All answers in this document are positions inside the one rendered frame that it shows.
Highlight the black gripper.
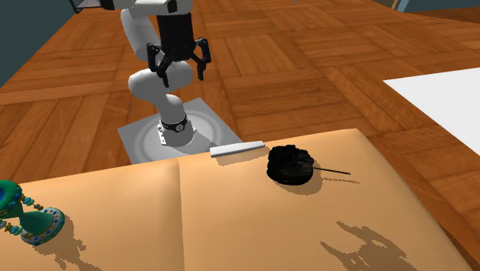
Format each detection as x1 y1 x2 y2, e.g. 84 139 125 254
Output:
145 12 212 89

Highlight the grey robot stand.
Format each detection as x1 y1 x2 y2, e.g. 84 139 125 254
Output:
117 97 244 166

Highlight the white flat bar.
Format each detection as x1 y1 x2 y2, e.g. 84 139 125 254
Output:
209 140 266 159

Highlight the black yarn ball with needle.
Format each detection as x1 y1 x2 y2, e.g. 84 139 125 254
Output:
265 144 352 187

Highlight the green beaded figure toy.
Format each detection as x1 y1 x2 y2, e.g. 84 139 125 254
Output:
0 179 66 247

